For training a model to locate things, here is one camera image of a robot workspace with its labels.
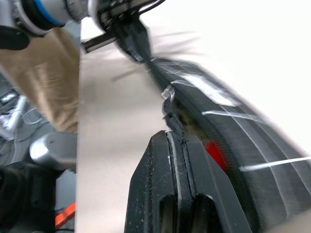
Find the silver robot body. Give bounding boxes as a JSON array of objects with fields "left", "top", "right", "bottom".
[{"left": 29, "top": 132, "right": 78, "bottom": 170}]

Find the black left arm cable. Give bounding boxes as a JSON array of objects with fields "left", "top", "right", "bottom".
[{"left": 131, "top": 0, "right": 167, "bottom": 13}]

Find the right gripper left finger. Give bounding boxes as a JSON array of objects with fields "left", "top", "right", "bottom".
[{"left": 124, "top": 130, "right": 187, "bottom": 233}]

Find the orange and black clamp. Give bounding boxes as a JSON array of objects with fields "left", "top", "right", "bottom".
[{"left": 55, "top": 202, "right": 78, "bottom": 230}]

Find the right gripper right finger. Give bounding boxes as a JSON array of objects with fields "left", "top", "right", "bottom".
[{"left": 181, "top": 134, "right": 253, "bottom": 233}]

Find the black rounded housing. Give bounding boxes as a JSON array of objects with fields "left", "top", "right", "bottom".
[{"left": 0, "top": 162, "right": 66, "bottom": 233}]

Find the brown cardboard box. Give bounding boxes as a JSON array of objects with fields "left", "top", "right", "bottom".
[{"left": 0, "top": 26, "right": 81, "bottom": 134}]

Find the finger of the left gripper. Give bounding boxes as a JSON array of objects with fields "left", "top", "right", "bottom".
[
  {"left": 113, "top": 23, "right": 134, "bottom": 59},
  {"left": 131, "top": 18, "right": 154, "bottom": 64}
]

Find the black checkered pencil pouch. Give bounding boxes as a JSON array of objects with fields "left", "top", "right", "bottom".
[{"left": 145, "top": 57, "right": 311, "bottom": 233}]

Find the red marker pen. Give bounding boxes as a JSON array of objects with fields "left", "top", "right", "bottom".
[{"left": 205, "top": 141, "right": 229, "bottom": 173}]

